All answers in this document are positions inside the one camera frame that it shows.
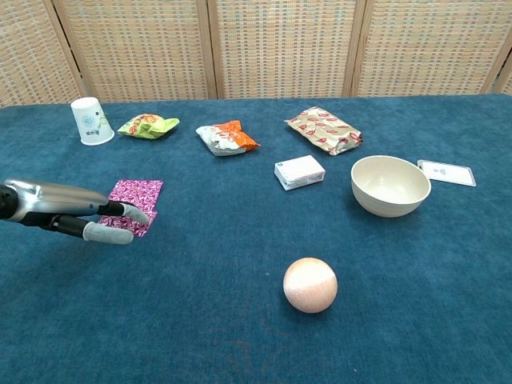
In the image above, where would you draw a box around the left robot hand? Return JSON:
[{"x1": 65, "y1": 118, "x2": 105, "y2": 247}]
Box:
[{"x1": 0, "y1": 178, "x2": 150, "y2": 246}]

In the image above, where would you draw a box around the pink patterned paper square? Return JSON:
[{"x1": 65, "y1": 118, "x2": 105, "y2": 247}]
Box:
[
  {"x1": 108, "y1": 178, "x2": 165, "y2": 214},
  {"x1": 98, "y1": 208, "x2": 159, "y2": 238}
]

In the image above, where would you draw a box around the white paper cup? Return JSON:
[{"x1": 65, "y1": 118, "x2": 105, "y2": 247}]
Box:
[{"x1": 70, "y1": 97, "x2": 115, "y2": 146}]

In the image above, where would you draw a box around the green snack bag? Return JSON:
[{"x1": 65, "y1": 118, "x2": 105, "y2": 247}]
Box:
[{"x1": 117, "y1": 113, "x2": 181, "y2": 141}]

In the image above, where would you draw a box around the woven folding screen panel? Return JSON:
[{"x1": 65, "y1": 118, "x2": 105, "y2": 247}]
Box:
[
  {"x1": 51, "y1": 0, "x2": 218, "y2": 102},
  {"x1": 482, "y1": 51, "x2": 512, "y2": 95},
  {"x1": 350, "y1": 0, "x2": 512, "y2": 98},
  {"x1": 0, "y1": 0, "x2": 87, "y2": 108},
  {"x1": 206, "y1": 0, "x2": 367, "y2": 100}
]

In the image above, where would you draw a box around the blue carpet table cover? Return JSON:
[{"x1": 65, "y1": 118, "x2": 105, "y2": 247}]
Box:
[{"x1": 0, "y1": 92, "x2": 512, "y2": 384}]

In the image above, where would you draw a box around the orange white snack bag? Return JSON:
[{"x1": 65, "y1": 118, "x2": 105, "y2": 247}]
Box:
[{"x1": 195, "y1": 120, "x2": 262, "y2": 158}]

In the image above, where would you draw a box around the small white cardboard box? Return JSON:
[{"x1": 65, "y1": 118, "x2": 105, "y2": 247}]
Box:
[{"x1": 274, "y1": 154, "x2": 326, "y2": 191}]

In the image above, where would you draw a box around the peach ball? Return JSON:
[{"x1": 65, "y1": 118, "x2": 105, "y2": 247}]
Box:
[{"x1": 282, "y1": 257, "x2": 339, "y2": 314}]

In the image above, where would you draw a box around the gold red-print snack package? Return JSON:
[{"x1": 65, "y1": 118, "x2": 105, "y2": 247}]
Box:
[{"x1": 284, "y1": 106, "x2": 364, "y2": 157}]

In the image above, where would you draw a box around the cream bowl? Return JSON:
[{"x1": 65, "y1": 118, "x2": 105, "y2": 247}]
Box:
[{"x1": 350, "y1": 154, "x2": 432, "y2": 218}]

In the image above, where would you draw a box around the white card in holder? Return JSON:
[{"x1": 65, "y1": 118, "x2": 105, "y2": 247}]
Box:
[{"x1": 416, "y1": 158, "x2": 478, "y2": 188}]

